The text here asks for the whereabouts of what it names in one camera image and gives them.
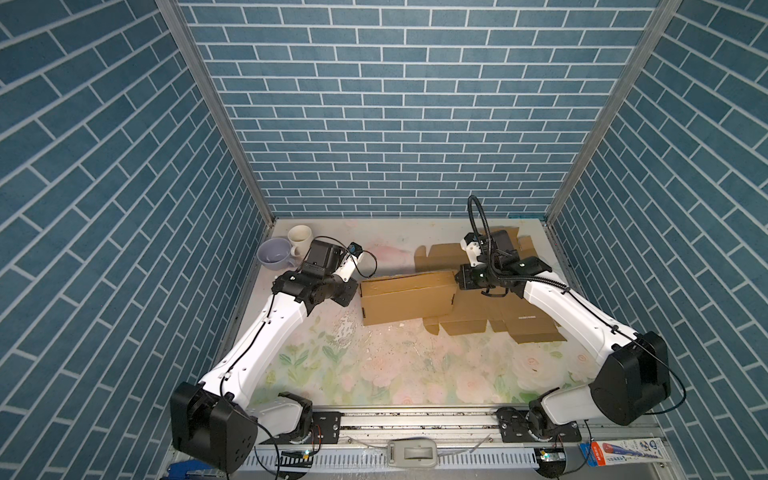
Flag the brown cardboard sheet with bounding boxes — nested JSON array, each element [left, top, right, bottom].
[[414, 243, 564, 344]]

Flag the brown cardboard box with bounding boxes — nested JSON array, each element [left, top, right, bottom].
[[360, 271, 458, 326]]

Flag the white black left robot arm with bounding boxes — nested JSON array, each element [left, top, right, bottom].
[[169, 237, 366, 474]]

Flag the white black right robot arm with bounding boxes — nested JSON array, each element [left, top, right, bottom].
[[455, 231, 672, 441]]

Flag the white red blue tube box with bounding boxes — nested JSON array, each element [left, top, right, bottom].
[[579, 438, 671, 467]]

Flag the white ceramic mug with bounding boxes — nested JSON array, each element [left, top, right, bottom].
[[287, 225, 314, 258]]

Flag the lavender speckled ceramic cup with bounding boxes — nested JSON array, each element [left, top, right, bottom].
[[256, 237, 297, 271]]

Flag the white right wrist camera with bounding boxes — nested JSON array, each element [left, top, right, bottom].
[[460, 233, 484, 267]]

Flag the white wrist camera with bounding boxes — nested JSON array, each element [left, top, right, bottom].
[[334, 242, 364, 282], [460, 233, 484, 267]]

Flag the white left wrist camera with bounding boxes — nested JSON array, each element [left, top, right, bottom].
[[334, 242, 364, 282]]

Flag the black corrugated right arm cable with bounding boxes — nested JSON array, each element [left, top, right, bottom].
[[466, 194, 490, 241]]

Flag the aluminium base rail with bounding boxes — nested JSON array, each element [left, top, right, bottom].
[[158, 404, 685, 475]]

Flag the grey metal corner post left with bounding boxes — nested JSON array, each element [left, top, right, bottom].
[[156, 0, 275, 229]]

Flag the grey metal corner post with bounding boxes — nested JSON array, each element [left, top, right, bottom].
[[156, 0, 275, 229], [544, 0, 685, 224]]

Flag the grey metal corner post right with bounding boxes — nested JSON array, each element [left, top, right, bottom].
[[544, 0, 685, 224]]

